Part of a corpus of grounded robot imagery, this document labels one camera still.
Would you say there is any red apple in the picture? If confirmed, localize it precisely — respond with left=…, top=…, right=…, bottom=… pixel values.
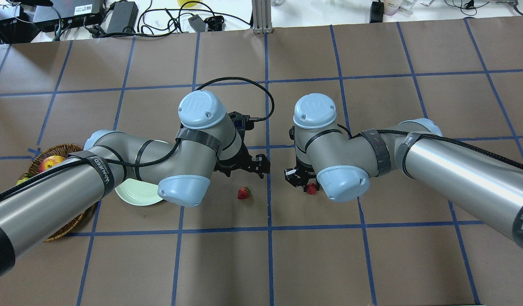
left=39, top=155, right=65, bottom=173

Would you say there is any yellow banana bunch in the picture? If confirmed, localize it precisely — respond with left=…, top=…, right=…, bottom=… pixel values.
left=15, top=176, right=30, bottom=186

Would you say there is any light green plate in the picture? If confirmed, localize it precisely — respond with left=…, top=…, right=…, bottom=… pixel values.
left=114, top=178, right=163, bottom=207

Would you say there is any black power adapter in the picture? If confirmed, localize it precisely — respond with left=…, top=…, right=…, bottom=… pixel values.
left=106, top=1, right=139, bottom=34

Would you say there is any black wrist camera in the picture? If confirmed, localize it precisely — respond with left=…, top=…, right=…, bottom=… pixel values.
left=228, top=112, right=253, bottom=131

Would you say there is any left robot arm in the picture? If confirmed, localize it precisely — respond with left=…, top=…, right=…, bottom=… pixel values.
left=0, top=90, right=270, bottom=277

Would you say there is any red strawberry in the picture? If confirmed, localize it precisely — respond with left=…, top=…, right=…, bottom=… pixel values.
left=304, top=183, right=318, bottom=195
left=237, top=187, right=252, bottom=200

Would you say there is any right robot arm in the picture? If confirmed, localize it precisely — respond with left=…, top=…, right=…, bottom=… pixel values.
left=285, top=93, right=523, bottom=248

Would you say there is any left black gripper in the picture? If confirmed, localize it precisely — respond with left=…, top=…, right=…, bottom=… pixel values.
left=213, top=143, right=271, bottom=178

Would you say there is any woven wicker basket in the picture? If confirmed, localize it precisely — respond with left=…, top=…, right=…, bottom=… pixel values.
left=19, top=143, right=98, bottom=242

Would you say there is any aluminium frame post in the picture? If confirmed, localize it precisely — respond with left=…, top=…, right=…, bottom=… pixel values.
left=252, top=0, right=273, bottom=34

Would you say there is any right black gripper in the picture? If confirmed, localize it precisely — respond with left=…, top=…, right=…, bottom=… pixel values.
left=284, top=159, right=321, bottom=190

